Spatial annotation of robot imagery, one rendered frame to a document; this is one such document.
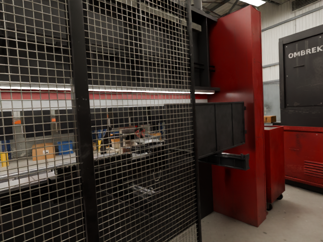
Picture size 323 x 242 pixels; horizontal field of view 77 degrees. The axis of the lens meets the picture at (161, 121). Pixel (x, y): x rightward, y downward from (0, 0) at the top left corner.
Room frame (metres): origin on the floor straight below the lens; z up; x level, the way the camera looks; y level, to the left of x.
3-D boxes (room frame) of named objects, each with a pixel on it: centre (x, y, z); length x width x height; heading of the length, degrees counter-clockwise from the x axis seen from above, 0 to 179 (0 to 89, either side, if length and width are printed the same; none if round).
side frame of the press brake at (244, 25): (2.49, -0.76, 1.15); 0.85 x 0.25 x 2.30; 43
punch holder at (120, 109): (1.70, 0.36, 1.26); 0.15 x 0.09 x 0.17; 133
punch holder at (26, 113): (1.30, 0.80, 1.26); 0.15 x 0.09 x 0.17; 133
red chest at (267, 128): (2.71, -1.26, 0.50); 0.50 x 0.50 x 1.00; 43
